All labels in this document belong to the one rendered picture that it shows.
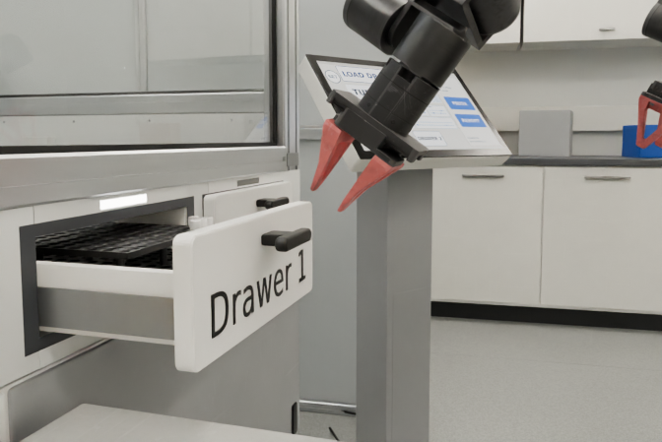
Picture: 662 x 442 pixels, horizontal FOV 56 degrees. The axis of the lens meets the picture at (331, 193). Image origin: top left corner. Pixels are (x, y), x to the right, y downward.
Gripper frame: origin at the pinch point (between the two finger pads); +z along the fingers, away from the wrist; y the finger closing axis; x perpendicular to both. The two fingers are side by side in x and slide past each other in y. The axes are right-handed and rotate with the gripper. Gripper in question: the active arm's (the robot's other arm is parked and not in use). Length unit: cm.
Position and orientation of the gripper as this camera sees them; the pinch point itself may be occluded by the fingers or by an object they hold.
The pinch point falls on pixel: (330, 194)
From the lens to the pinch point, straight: 63.2
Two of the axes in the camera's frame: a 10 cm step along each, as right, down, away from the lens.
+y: -7.8, -6.0, 1.8
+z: -5.5, 7.9, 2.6
